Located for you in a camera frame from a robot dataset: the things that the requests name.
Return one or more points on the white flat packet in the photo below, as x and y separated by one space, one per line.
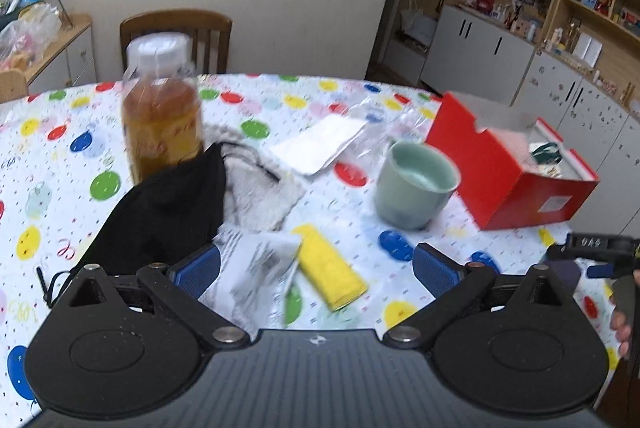
320 143

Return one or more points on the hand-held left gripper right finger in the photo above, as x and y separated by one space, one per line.
434 268

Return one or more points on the plastic bag of toys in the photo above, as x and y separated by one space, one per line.
27 33

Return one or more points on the white and wood wall cabinet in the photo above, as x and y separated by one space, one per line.
500 48

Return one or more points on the white paper bag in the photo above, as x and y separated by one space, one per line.
419 25

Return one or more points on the amber drink bottle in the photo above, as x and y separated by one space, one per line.
161 128

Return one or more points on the white card stand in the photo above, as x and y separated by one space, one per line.
587 48

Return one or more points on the small wooden side cabinet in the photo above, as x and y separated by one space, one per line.
65 53

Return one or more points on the clear plastic bag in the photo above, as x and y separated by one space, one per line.
395 118

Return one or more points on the person's right hand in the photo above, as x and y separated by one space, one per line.
623 325

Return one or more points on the wooden chair back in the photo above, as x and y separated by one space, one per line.
11 85

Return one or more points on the red cardboard box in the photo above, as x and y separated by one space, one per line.
480 178

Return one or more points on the yellow cloth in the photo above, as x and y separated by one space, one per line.
330 269

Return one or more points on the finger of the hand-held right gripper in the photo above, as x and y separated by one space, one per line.
600 271

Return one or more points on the white fluffy towel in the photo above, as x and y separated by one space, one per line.
250 198

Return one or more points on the wooden slatted chair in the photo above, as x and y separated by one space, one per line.
175 25

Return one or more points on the pale green ceramic cup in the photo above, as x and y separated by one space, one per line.
415 188

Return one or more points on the black cloth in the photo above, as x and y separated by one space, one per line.
160 213

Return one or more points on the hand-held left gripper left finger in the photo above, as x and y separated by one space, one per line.
196 269

